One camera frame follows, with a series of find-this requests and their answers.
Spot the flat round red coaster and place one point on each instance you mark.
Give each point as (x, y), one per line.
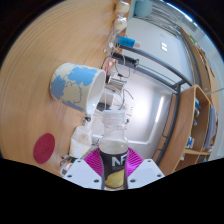
(44, 148)

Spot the white desk lamp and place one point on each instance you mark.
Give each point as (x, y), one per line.
(160, 110)

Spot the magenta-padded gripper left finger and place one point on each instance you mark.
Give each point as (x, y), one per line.
(81, 173)

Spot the teal pillow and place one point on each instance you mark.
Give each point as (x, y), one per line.
(143, 8)

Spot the wooden shelf unit with items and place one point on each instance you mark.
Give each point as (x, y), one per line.
(186, 133)

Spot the clear drink bottle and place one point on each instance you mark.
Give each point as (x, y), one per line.
(114, 146)

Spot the blue tube bottle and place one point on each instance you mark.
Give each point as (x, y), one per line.
(126, 41)

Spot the white crumpled bag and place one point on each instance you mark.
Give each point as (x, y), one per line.
(80, 141)

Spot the white mug with blue patches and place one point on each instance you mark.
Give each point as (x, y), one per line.
(73, 85)

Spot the grey metal bed frame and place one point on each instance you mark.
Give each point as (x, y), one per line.
(160, 65)

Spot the white round roll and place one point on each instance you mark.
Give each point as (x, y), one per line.
(120, 23)
(122, 7)

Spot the black electric shaver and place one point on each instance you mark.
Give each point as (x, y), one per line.
(125, 59)

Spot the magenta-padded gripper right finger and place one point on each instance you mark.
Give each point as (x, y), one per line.
(146, 173)

